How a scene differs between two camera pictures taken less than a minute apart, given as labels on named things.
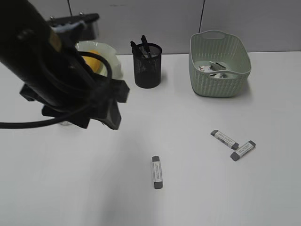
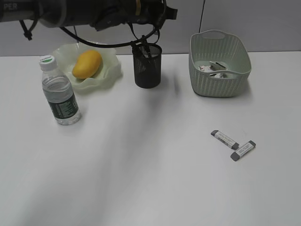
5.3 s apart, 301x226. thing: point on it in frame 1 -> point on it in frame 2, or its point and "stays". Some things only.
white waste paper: (214, 67) stays
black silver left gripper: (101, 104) -> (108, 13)
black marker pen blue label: (145, 47) stays
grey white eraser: (225, 140) stays
